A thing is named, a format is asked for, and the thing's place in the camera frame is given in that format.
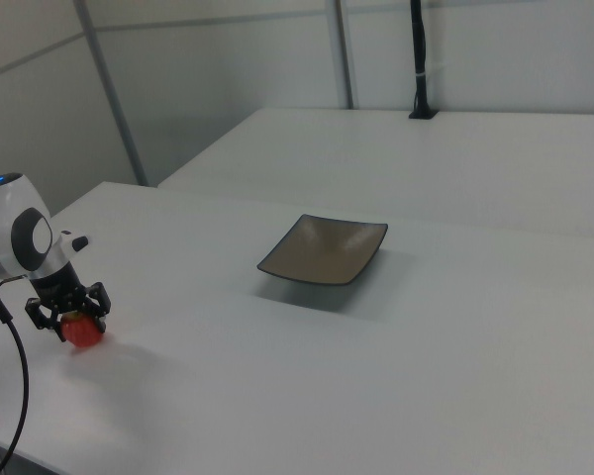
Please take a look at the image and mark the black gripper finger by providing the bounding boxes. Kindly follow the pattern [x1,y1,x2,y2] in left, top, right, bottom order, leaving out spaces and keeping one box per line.
[24,296,66,344]
[81,280,113,334]

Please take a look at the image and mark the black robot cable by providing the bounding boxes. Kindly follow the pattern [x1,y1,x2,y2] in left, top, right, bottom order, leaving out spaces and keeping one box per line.
[0,277,32,475]

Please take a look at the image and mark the black pole with clamp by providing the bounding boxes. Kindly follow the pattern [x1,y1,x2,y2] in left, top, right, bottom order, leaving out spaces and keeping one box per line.
[408,0,440,122]

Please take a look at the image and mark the square brown ceramic plate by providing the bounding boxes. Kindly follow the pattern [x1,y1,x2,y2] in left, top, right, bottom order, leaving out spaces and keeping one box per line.
[255,213,390,288]

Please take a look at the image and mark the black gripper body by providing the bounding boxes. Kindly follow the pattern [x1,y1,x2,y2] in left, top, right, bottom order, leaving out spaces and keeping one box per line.
[29,276,89,315]

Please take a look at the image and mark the red apple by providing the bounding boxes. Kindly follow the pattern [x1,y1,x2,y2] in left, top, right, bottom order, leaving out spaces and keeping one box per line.
[60,312,105,350]

